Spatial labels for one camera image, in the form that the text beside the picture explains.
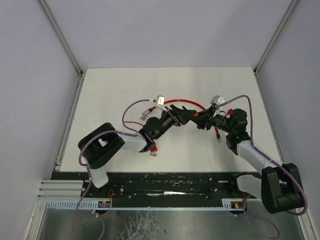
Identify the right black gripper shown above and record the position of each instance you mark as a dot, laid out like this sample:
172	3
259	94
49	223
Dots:
208	120

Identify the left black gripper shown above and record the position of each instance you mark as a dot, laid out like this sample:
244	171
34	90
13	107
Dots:
175	117

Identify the thick red cable lock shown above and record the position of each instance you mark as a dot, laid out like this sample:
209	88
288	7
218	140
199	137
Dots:
146	113

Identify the small red padlock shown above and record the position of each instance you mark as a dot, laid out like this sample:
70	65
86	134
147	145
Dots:
154	150

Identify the red padlock with thin cable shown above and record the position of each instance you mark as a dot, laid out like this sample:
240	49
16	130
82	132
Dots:
132	125

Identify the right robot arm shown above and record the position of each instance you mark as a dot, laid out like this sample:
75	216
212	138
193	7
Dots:
279	185

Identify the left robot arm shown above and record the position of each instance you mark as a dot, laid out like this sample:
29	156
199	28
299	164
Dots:
100	146

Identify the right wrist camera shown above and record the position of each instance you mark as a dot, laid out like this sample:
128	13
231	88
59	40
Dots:
216	101

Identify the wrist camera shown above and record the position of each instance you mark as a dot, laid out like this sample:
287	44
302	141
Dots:
216	101
159	103

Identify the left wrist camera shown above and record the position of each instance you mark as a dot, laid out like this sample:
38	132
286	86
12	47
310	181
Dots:
159	103

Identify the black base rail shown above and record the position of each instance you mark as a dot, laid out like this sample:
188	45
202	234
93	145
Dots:
167	189

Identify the white cable duct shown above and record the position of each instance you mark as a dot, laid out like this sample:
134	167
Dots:
85	204

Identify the right aluminium frame post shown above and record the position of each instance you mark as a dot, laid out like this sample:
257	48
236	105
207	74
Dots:
276	34

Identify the aluminium frame post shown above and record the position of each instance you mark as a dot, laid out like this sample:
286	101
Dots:
276	34
44	6

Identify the left aluminium frame post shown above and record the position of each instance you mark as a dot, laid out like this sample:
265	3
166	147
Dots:
44	6

